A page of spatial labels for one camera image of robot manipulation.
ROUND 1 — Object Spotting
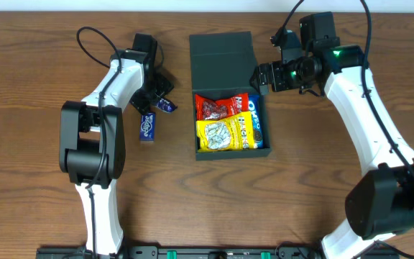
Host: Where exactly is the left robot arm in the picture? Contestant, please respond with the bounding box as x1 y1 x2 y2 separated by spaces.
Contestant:
59 33 173 258

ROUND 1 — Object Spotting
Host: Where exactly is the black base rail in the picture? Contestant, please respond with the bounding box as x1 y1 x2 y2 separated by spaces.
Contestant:
35 246 400 259

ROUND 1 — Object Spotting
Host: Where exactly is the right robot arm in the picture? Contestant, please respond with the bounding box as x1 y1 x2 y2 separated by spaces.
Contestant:
250 12 414 258

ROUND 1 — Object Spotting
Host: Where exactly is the dark blue snack wrapper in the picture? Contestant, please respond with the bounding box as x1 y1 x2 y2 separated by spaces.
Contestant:
155 98 178 114

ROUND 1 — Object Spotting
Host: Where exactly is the black gift box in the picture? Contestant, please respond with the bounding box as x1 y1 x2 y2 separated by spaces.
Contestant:
189 32 272 161

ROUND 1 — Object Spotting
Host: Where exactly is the blue Eclipse mints tin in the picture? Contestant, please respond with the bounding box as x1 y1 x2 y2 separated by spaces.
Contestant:
139 112 156 141

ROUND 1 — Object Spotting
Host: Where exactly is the yellow Hacks candy bag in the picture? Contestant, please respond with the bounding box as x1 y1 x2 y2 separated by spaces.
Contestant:
196 112 258 153

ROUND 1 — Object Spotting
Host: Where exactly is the blue Oreo cookie pack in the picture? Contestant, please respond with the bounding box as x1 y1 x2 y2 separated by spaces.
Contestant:
248 95 263 149

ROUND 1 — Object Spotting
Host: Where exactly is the red Hacks candy bag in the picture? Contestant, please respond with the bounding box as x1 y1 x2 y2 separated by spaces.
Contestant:
195 93 249 120

